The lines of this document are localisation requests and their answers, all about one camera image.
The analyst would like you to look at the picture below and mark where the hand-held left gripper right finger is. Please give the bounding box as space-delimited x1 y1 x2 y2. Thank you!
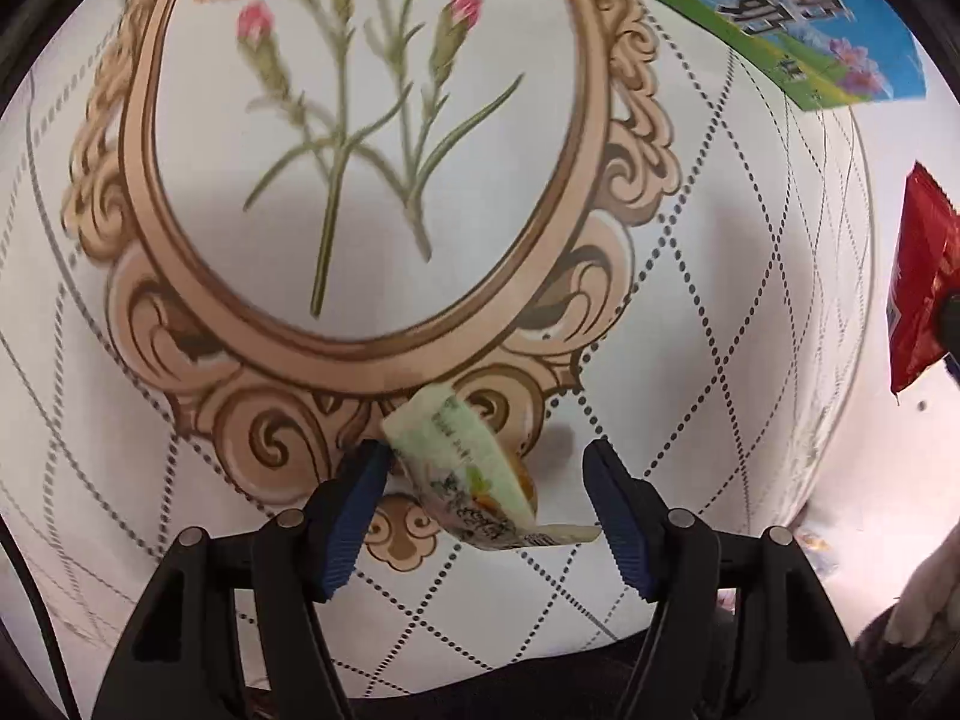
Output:
581 439 875 720

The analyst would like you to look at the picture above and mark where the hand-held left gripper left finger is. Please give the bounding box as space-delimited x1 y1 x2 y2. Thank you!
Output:
90 439 395 720

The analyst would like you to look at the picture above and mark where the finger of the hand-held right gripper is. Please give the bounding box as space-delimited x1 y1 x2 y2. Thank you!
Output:
932 291 960 377

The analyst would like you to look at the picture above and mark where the bright red snack packet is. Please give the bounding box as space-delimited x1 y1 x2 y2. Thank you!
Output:
885 161 960 395

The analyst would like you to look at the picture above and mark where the braised egg packet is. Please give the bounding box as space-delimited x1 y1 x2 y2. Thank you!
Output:
381 382 601 552

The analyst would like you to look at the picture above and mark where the person's right hand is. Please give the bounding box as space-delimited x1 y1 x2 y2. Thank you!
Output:
885 532 960 646

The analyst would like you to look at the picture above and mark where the small pale snack wrapper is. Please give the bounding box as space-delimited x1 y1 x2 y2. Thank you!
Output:
795 529 835 578

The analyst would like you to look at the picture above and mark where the white floral printed tablecloth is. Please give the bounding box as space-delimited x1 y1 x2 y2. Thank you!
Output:
0 0 960 695

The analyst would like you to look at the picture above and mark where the black cable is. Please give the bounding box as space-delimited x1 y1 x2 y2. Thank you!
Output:
0 517 82 720

